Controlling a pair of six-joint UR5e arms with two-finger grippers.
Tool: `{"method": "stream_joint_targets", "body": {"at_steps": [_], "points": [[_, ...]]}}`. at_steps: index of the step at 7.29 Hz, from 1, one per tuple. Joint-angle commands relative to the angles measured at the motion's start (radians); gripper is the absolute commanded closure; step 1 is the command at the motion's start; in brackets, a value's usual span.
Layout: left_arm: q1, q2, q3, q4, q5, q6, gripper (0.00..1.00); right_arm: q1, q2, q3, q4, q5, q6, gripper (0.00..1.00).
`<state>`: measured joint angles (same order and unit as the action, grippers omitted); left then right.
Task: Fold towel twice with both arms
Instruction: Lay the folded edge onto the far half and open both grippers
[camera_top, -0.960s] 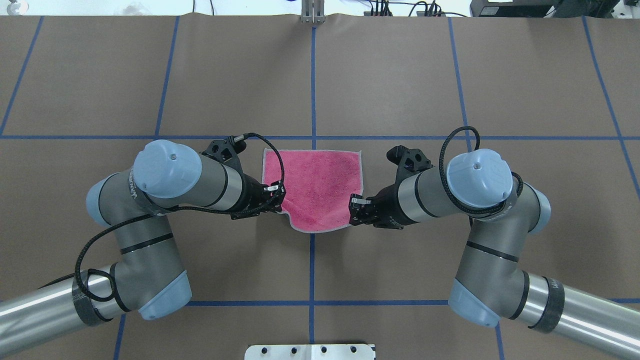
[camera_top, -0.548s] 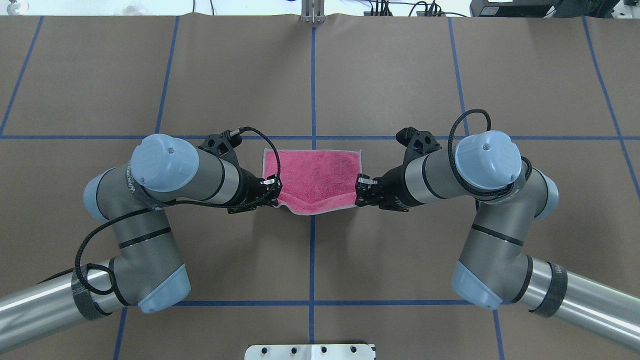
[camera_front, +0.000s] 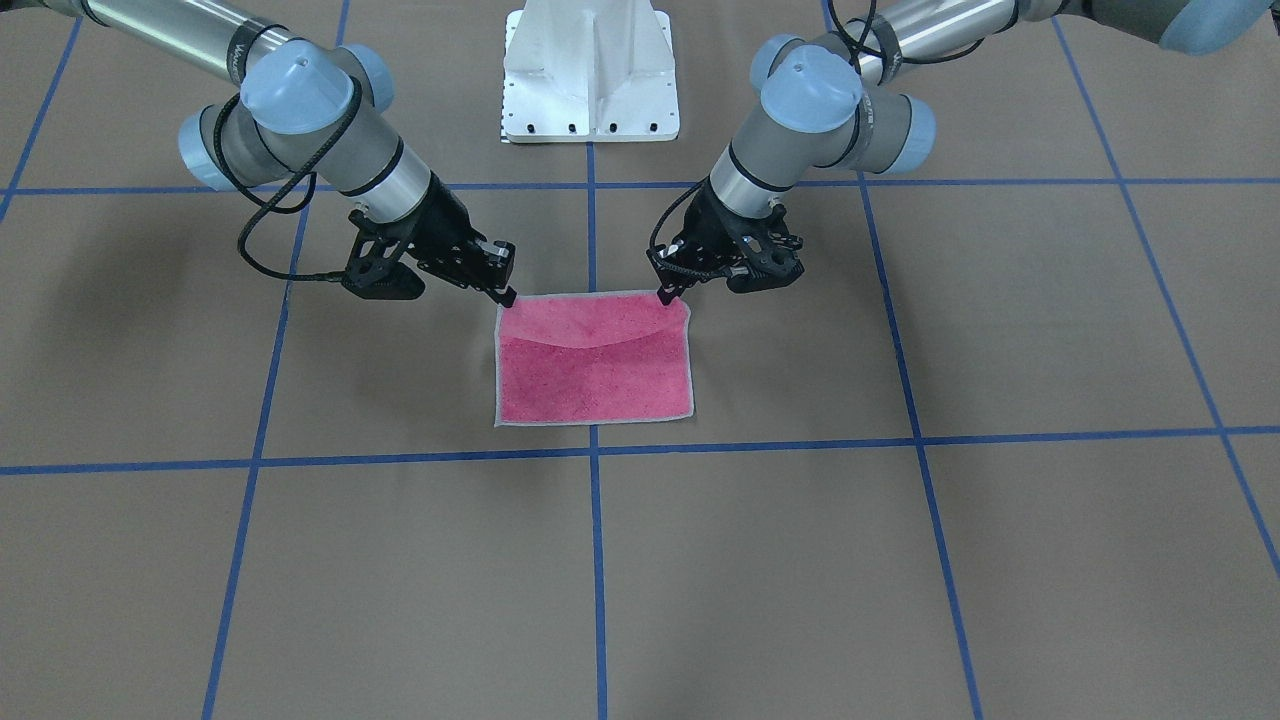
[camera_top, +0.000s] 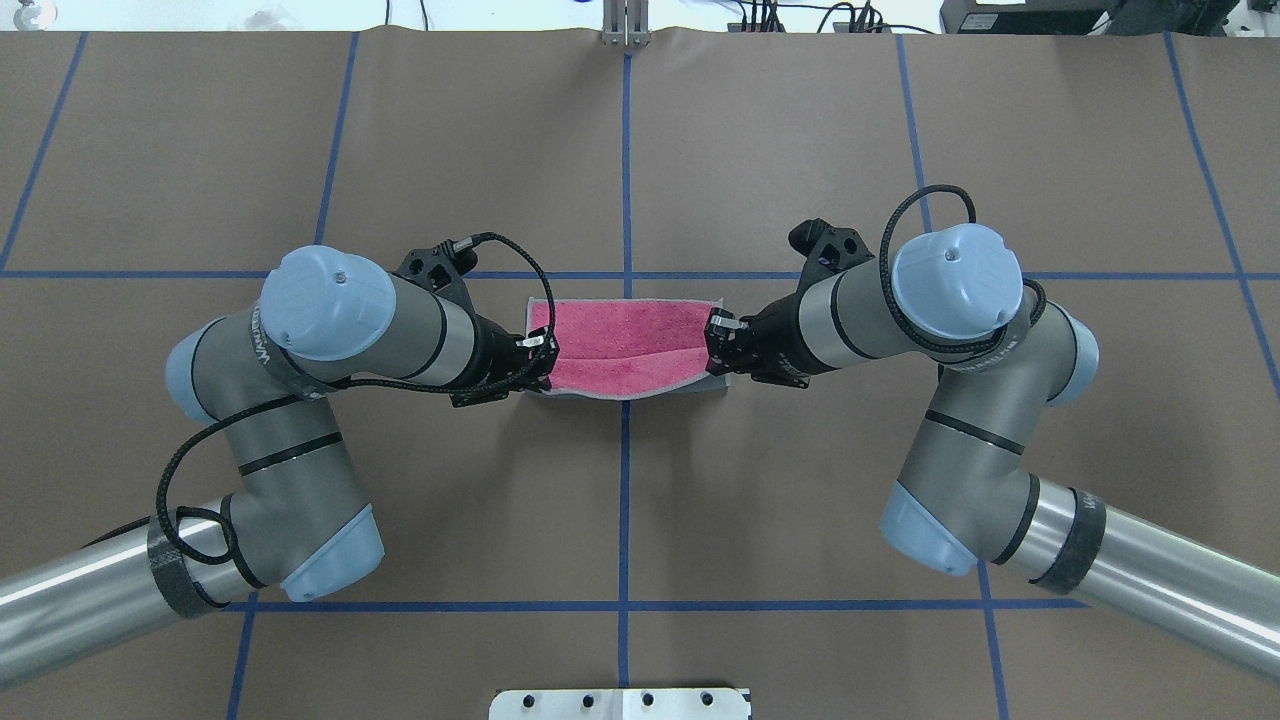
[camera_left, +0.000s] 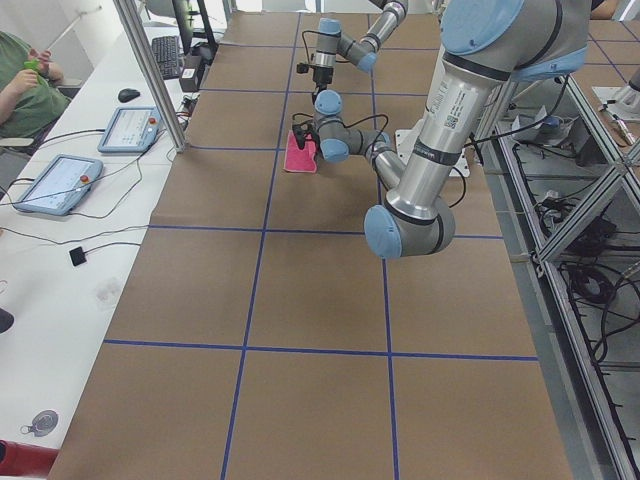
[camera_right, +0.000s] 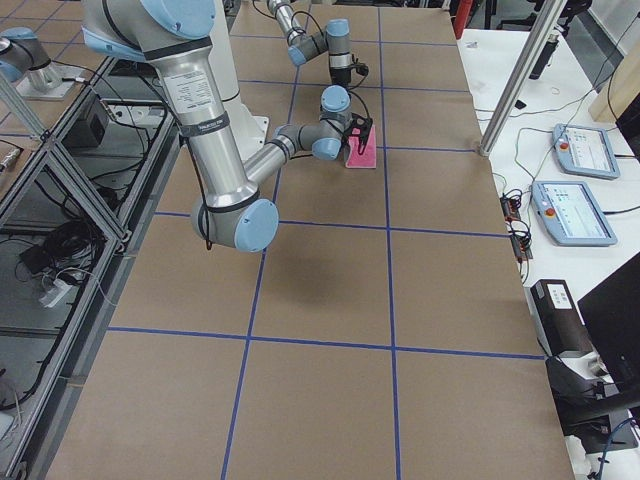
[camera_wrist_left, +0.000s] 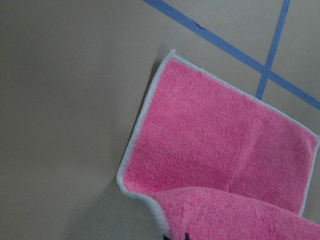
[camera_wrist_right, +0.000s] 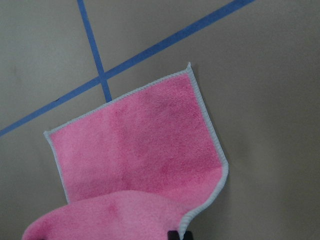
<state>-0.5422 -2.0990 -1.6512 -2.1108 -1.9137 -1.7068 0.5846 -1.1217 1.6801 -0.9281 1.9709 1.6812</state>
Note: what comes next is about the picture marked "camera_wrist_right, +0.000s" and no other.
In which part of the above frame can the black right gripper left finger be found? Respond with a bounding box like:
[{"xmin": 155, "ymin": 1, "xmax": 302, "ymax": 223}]
[{"xmin": 167, "ymin": 230, "xmax": 180, "ymax": 240}]

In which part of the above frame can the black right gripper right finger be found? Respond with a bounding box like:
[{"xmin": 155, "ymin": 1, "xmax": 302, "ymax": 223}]
[{"xmin": 183, "ymin": 230, "xmax": 193, "ymax": 240}]

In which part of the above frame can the pink towel with white edge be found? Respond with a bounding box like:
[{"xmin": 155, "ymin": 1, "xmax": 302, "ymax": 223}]
[{"xmin": 22, "ymin": 65, "xmax": 229, "ymax": 240}]

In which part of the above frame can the blue tape line lengthwise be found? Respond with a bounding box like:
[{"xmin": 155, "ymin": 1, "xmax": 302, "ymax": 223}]
[{"xmin": 77, "ymin": 0, "xmax": 112, "ymax": 102}]

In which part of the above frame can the blue tape line crosswise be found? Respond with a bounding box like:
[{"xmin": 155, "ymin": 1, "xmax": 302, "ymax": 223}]
[{"xmin": 0, "ymin": 0, "xmax": 253, "ymax": 137}]

